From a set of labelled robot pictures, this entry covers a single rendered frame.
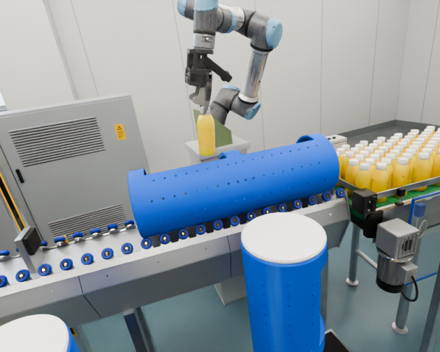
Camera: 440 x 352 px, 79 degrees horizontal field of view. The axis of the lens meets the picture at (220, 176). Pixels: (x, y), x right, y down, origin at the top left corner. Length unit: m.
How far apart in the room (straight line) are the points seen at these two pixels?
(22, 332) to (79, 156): 1.93
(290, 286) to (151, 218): 0.54
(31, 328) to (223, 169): 0.75
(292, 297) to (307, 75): 4.24
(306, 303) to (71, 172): 2.25
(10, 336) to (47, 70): 3.00
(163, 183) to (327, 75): 4.38
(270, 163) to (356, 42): 4.55
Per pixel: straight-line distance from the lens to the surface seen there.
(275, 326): 1.03
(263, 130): 4.51
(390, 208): 1.43
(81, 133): 2.62
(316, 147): 1.23
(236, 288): 2.08
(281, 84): 4.59
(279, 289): 0.91
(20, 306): 1.32
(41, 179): 2.77
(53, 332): 0.85
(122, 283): 1.21
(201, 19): 0.97
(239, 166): 1.08
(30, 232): 1.30
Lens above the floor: 1.58
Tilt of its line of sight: 22 degrees down
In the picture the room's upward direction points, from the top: 8 degrees counter-clockwise
